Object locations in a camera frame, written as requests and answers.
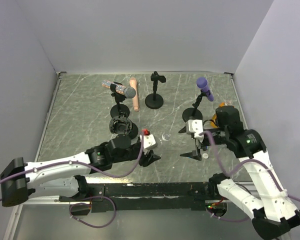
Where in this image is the orange juice bottle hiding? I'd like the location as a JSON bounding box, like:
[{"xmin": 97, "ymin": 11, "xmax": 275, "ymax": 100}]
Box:
[{"xmin": 210, "ymin": 100, "xmax": 233, "ymax": 128}]

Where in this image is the white water bottle cap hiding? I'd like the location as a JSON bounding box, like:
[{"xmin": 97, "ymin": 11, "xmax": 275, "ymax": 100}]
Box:
[{"xmin": 202, "ymin": 153, "xmax": 209, "ymax": 159}]

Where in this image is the clear bottle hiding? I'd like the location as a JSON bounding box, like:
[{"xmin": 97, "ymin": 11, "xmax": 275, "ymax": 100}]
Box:
[{"xmin": 161, "ymin": 133, "xmax": 171, "ymax": 141}]

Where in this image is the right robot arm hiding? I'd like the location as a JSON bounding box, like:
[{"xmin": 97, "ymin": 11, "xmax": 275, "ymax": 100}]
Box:
[{"xmin": 180, "ymin": 105, "xmax": 300, "ymax": 240}]

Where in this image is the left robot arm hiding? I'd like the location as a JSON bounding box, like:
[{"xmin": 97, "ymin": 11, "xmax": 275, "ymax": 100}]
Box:
[{"xmin": 0, "ymin": 135, "xmax": 160, "ymax": 207}]

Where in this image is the purple microphone stand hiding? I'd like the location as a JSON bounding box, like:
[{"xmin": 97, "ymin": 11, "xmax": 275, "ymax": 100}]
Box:
[{"xmin": 182, "ymin": 91, "xmax": 206, "ymax": 122}]

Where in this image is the empty clip stand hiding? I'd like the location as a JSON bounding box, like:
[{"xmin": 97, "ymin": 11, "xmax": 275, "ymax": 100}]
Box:
[{"xmin": 145, "ymin": 71, "xmax": 167, "ymax": 110}]

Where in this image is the purple microphone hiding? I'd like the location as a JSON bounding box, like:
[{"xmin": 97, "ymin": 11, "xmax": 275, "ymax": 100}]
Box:
[{"xmin": 196, "ymin": 77, "xmax": 214, "ymax": 102}]

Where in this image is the glitter microphone stand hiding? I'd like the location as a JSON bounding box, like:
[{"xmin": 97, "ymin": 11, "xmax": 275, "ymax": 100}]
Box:
[{"xmin": 110, "ymin": 82, "xmax": 130, "ymax": 118}]

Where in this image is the glitter microphone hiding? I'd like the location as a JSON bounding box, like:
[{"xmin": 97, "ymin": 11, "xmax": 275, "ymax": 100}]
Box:
[{"xmin": 101, "ymin": 80, "xmax": 137, "ymax": 99}]

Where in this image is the pink microphone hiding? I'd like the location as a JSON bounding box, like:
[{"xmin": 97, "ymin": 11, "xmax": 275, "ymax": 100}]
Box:
[{"xmin": 129, "ymin": 76, "xmax": 140, "ymax": 113}]

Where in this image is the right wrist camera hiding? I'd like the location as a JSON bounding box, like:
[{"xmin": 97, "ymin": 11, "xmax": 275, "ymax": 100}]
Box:
[{"xmin": 185, "ymin": 119, "xmax": 204, "ymax": 142}]

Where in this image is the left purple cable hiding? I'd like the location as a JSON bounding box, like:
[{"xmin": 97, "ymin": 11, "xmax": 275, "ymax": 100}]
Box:
[{"xmin": 0, "ymin": 133, "xmax": 145, "ymax": 204}]

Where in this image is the shock mount stand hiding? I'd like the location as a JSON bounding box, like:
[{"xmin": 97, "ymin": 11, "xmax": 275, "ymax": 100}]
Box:
[{"xmin": 109, "ymin": 114, "xmax": 139, "ymax": 140}]

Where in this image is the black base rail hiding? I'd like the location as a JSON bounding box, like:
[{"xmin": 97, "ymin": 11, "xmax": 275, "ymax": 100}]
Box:
[{"xmin": 59, "ymin": 182, "xmax": 227, "ymax": 213}]

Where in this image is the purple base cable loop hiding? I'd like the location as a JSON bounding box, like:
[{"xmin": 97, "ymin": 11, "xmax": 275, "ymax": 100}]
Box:
[{"xmin": 69, "ymin": 194, "xmax": 117, "ymax": 228}]

